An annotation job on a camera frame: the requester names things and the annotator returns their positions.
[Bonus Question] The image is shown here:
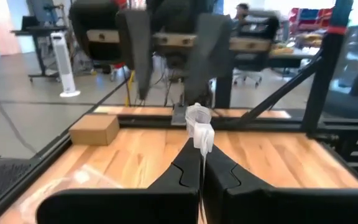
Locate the brown cardboard box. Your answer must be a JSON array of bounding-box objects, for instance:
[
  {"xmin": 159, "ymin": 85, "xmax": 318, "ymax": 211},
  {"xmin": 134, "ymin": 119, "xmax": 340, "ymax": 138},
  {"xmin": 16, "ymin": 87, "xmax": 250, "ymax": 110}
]
[{"xmin": 68, "ymin": 114, "xmax": 121, "ymax": 146}]

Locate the red tape band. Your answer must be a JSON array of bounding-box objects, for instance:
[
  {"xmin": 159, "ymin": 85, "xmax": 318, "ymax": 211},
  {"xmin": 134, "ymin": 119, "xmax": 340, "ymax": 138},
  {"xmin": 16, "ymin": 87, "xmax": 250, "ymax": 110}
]
[{"xmin": 326, "ymin": 25, "xmax": 348, "ymax": 35}]

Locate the long black hanging cable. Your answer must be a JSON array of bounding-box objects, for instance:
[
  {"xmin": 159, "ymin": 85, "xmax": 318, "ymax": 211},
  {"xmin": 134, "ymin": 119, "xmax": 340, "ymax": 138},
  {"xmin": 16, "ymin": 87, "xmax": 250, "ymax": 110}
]
[{"xmin": 0, "ymin": 72, "xmax": 39, "ymax": 155}]

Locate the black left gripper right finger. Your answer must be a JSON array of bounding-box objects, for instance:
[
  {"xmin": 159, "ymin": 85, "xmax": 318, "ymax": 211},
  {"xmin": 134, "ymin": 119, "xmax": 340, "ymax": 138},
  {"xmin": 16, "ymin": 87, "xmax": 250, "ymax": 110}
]
[{"xmin": 203, "ymin": 144, "xmax": 358, "ymax": 224}]

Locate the person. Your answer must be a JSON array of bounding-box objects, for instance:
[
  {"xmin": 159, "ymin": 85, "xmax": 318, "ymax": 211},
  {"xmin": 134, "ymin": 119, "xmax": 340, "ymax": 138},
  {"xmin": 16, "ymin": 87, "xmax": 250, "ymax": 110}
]
[{"xmin": 233, "ymin": 2, "xmax": 253, "ymax": 24}]

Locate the black computer monitor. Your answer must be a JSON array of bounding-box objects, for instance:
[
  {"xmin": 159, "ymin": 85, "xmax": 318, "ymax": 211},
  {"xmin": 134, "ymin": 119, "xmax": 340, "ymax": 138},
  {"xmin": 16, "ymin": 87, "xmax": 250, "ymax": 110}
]
[{"xmin": 25, "ymin": 0, "xmax": 62, "ymax": 26}]

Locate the red blue bin rack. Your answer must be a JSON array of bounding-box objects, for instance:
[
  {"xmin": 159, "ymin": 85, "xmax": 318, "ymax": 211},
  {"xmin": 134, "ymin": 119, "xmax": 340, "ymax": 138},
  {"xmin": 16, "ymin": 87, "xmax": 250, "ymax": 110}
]
[{"xmin": 289, "ymin": 7, "xmax": 334, "ymax": 30}]

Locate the clear plastic zip bag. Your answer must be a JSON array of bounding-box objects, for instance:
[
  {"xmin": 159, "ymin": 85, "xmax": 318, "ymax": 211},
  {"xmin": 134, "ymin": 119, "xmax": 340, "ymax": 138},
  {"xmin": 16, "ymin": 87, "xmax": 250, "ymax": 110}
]
[
  {"xmin": 17, "ymin": 164, "xmax": 126, "ymax": 224},
  {"xmin": 184, "ymin": 102, "xmax": 216, "ymax": 224}
]

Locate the white tower fan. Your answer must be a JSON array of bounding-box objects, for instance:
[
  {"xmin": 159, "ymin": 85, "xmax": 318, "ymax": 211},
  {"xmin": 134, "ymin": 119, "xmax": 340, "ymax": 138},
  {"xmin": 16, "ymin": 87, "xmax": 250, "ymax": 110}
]
[{"xmin": 50, "ymin": 31, "xmax": 81, "ymax": 98}]

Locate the black standing desk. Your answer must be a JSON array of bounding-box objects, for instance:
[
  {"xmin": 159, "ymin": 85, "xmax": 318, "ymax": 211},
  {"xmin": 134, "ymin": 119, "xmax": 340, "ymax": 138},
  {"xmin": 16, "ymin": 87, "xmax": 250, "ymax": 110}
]
[{"xmin": 10, "ymin": 25, "xmax": 70, "ymax": 83}]

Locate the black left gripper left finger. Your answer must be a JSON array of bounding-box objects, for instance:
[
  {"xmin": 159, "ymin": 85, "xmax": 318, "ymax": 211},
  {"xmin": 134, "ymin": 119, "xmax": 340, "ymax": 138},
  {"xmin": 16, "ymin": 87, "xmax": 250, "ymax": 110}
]
[{"xmin": 35, "ymin": 138, "xmax": 202, "ymax": 224}]

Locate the black office chair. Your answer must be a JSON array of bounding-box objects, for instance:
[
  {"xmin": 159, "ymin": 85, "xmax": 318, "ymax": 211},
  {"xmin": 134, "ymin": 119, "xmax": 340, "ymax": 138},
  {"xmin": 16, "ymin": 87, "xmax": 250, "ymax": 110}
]
[{"xmin": 232, "ymin": 60, "xmax": 264, "ymax": 88}]

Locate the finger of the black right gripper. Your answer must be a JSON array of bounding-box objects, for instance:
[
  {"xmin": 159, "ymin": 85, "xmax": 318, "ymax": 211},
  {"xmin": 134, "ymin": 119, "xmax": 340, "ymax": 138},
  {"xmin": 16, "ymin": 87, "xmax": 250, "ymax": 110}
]
[
  {"xmin": 116, "ymin": 9, "xmax": 154, "ymax": 100},
  {"xmin": 185, "ymin": 14, "xmax": 233, "ymax": 105}
]

